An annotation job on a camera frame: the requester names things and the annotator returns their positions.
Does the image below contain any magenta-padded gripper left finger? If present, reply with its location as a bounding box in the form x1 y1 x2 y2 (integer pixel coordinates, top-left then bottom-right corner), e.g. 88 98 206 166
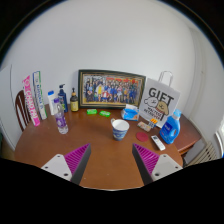
40 143 92 186

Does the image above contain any white and green shuttlecock tube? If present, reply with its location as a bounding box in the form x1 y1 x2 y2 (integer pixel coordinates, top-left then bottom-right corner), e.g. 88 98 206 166
32 70 48 121

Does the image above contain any framed group picture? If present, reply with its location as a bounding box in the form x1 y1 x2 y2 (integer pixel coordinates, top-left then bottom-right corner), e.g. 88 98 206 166
77 69 147 110

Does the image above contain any small beige packet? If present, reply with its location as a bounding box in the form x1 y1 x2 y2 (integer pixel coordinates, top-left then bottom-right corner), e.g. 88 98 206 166
136 121 152 133

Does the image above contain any white remote control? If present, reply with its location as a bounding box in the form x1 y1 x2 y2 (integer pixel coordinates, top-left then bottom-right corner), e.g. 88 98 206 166
150 134 167 152

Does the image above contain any colourful puzzle cube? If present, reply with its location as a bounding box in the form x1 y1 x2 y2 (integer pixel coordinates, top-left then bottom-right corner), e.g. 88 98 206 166
148 117 158 129

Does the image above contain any blue detergent bottle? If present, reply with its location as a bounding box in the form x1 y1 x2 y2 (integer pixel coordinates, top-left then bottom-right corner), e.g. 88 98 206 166
159 108 183 145

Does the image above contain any amber pump bottle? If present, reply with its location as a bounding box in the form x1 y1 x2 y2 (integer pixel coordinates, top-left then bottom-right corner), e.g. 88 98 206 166
69 87 80 113

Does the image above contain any white printed paper gift bag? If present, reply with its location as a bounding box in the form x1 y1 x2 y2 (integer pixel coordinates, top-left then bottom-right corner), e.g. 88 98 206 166
138 70 181 129

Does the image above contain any pink shuttlecock tube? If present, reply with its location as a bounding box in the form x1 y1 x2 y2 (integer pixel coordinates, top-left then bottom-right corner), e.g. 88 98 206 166
22 75 41 128

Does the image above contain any dark blue pump bottle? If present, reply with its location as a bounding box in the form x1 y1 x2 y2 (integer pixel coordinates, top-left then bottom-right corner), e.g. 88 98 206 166
57 83 69 114

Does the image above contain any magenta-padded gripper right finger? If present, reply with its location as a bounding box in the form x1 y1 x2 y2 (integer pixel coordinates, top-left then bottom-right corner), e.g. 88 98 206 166
132 143 184 186

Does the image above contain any white mug with blue print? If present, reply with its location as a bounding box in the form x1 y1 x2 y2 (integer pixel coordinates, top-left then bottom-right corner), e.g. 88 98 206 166
110 118 130 142

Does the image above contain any clear purple-capped water bottle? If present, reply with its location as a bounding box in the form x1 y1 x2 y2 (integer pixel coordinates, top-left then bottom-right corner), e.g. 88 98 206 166
53 97 70 135

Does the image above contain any white bottle with blue cap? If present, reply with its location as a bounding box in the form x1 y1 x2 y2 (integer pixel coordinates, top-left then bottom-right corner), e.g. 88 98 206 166
47 90 58 116

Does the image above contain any flat round red coaster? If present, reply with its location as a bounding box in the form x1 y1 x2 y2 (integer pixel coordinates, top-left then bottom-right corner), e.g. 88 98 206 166
135 131 150 143

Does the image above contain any white radiator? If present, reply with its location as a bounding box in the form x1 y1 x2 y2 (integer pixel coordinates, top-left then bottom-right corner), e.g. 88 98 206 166
184 139 219 166

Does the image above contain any blue tissue pack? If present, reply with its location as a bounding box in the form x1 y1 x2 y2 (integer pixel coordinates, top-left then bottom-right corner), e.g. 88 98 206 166
120 103 141 122

